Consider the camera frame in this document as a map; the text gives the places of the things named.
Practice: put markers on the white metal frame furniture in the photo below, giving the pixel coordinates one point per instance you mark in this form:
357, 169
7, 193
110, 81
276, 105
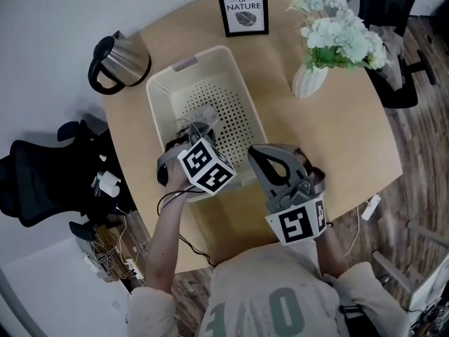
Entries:
424, 276

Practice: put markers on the white low cabinet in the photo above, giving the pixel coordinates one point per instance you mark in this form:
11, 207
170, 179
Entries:
52, 293

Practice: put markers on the black framed leaf picture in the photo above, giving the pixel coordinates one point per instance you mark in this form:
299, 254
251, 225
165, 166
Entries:
243, 9

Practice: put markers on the black mesh office chair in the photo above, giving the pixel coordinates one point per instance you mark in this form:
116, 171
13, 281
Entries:
38, 177

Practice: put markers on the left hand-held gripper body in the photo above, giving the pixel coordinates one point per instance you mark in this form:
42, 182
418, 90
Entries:
207, 167

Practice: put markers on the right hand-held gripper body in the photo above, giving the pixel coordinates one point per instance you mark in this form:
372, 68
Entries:
296, 219

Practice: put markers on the white artificial flower bunch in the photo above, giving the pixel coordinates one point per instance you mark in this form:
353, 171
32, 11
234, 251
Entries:
338, 35

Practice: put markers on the white charger block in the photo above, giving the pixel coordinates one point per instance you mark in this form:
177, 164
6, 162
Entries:
110, 184

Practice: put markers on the grey cloth on chair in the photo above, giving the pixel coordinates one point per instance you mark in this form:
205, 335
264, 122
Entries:
391, 58

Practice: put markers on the person's right forearm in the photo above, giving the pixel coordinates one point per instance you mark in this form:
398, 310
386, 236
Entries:
331, 255

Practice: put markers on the person's beige printed shirt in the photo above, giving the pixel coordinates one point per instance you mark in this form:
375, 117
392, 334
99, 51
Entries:
266, 293

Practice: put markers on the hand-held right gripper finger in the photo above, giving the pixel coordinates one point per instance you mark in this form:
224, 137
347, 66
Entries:
308, 168
293, 168

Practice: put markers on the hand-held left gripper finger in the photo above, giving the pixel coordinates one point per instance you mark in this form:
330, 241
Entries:
203, 132
177, 142

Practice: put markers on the clear glass cup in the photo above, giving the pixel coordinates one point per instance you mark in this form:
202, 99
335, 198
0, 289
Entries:
206, 114

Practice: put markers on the white power strip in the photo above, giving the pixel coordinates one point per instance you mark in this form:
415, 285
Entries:
371, 207

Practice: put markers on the white ribbed vase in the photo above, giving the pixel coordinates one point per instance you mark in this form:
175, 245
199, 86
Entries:
308, 81

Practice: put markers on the cream perforated plastic basket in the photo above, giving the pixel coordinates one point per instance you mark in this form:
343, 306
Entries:
231, 83

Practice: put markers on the person's left forearm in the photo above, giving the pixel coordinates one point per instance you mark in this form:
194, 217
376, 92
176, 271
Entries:
165, 237

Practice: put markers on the person's left hand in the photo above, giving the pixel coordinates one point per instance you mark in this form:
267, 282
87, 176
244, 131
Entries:
179, 181

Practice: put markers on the black office chair with armrest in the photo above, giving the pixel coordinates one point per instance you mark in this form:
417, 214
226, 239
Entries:
389, 2

